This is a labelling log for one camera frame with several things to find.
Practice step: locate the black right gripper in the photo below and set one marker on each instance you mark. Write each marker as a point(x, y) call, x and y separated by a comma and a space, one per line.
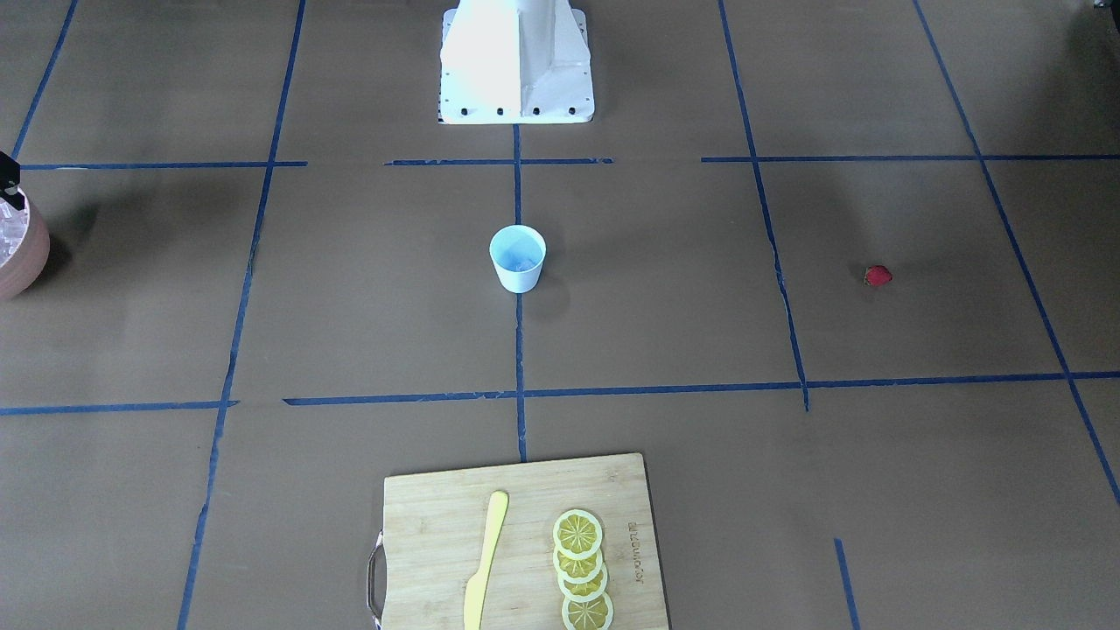
point(8, 176)

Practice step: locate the pink bowl with ice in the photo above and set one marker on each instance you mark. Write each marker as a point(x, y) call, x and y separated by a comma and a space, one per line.
point(26, 246)

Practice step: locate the light blue plastic cup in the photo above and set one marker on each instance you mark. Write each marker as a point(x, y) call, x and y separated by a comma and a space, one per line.
point(518, 254)

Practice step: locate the bamboo cutting board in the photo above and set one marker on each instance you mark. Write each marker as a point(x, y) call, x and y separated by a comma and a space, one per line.
point(430, 542)

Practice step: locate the yellow plastic knife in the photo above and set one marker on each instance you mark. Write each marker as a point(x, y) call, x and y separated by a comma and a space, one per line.
point(476, 586)

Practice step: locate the bottom lemon slice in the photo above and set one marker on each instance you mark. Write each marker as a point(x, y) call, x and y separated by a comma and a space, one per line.
point(594, 614)

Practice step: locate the red strawberry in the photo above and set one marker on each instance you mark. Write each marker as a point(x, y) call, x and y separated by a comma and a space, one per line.
point(877, 276)

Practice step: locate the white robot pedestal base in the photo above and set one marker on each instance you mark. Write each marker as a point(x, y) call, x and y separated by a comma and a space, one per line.
point(515, 62)

